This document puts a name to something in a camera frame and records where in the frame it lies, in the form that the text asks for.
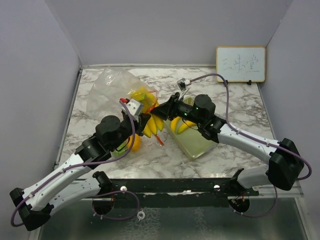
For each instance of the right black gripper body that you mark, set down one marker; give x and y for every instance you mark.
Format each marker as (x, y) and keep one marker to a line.
(184, 111)

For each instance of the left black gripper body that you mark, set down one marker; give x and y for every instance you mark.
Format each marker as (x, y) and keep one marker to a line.
(127, 125)

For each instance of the orange yellow bell pepper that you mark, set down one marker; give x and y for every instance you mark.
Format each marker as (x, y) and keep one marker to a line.
(136, 143)

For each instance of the single yellow banana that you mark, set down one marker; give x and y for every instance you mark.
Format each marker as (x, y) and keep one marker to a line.
(178, 125)

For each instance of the green apple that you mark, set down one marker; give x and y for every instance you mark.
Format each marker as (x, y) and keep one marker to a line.
(119, 151)

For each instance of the green plastic basket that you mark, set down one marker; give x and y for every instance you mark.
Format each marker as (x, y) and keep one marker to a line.
(191, 142)

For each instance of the yellow banana bunch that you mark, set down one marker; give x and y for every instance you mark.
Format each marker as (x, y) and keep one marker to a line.
(154, 124)

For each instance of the clear zip bag red zipper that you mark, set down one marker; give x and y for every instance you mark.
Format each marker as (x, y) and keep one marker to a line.
(147, 146)

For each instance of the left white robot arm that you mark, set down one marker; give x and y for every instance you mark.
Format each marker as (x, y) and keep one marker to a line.
(32, 204)

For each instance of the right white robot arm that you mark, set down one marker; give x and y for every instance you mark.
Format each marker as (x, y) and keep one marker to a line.
(282, 162)

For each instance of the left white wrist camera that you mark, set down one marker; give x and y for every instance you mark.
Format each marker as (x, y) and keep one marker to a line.
(135, 108)

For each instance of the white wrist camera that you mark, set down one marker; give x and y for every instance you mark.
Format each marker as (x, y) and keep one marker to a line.
(183, 85)
(135, 108)

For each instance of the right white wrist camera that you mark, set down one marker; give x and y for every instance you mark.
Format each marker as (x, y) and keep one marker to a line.
(183, 85)

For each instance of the small whiteboard wooden frame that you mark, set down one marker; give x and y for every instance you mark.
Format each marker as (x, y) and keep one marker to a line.
(241, 64)

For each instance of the black mounting rail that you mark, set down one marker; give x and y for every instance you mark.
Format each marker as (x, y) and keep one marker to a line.
(166, 192)

